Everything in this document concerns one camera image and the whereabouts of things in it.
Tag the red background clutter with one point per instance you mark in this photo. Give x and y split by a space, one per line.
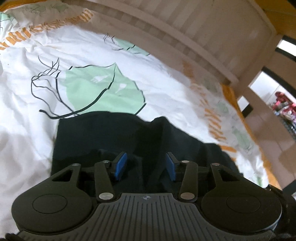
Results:
284 104

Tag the white leaf printed blanket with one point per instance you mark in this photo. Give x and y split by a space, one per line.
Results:
161 92

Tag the light wooden bed frame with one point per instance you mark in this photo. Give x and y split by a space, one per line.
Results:
208 30

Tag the black hooded jacket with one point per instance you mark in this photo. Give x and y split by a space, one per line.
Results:
104 134

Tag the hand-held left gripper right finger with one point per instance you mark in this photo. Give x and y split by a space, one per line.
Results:
170 165

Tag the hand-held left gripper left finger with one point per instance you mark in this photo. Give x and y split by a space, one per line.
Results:
121 165

